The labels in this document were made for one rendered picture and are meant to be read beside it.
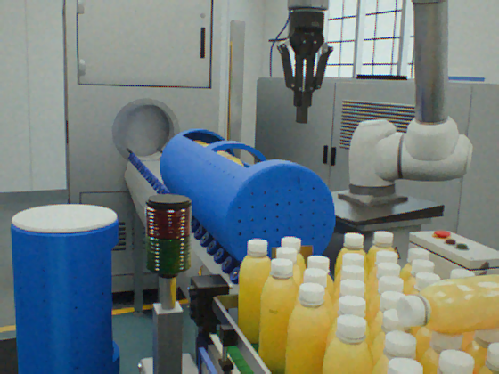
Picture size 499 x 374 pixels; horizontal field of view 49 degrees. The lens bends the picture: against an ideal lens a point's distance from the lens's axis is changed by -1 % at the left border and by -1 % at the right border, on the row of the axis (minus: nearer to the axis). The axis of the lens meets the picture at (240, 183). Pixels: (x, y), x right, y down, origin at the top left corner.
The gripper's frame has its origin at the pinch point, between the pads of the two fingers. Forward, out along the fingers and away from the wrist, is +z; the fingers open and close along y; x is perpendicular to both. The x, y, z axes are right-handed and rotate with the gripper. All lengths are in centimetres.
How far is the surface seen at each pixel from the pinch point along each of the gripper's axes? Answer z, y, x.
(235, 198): 21.2, -13.2, 4.7
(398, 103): 5, 128, 152
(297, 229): 29.4, 2.6, 4.7
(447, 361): 26, -8, -64
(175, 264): 19, -37, -42
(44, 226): 33, -55, 32
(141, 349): 137, -13, 158
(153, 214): 13, -40, -41
